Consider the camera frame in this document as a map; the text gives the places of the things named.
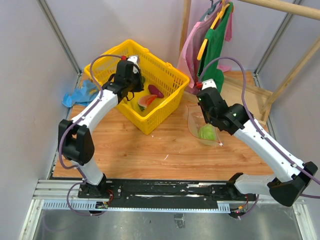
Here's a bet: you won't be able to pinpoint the clear zip top bag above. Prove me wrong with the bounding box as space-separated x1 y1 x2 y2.
183 104 223 147

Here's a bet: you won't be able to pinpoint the green cabbage toy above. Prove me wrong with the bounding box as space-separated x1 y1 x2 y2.
198 124 217 141

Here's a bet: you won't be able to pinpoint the watermelon slice toy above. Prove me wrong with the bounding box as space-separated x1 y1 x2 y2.
137 94 158 111

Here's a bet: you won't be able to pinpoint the purple eggplant toy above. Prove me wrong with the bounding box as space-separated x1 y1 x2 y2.
148 84 165 99

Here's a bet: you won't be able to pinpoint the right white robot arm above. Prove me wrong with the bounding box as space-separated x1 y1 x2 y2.
196 86 318 207

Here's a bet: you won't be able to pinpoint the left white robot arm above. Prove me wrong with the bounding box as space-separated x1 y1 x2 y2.
58 55 144 198

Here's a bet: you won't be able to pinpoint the yellow plastic basket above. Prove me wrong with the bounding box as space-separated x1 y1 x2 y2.
84 39 189 135

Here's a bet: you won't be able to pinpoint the blue cloth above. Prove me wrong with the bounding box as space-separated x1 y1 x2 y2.
61 79 99 108

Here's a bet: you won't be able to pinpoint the green shirt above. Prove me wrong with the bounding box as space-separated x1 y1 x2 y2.
197 2 234 92

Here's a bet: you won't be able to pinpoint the pink shirt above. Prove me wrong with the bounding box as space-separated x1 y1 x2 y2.
177 4 233 94

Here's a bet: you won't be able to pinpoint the grey clothes hanger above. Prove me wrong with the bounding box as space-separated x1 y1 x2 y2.
199 0 222 22

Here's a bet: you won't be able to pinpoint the yellow clothes hanger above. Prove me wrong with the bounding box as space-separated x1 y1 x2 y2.
196 1 231 62

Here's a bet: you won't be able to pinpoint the wooden clothes rack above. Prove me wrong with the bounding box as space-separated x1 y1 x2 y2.
178 0 320 130

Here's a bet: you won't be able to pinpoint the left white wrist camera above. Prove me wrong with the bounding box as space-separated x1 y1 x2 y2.
127 55 140 74

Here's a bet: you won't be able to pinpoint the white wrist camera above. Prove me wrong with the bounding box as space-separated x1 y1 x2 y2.
196 78 218 96
127 55 140 74

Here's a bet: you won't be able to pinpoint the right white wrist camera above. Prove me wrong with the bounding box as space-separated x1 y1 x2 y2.
196 78 218 96

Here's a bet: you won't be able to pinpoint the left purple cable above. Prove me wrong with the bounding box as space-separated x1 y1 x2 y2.
57 54 127 217

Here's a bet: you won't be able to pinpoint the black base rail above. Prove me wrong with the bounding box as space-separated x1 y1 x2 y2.
77 178 251 211

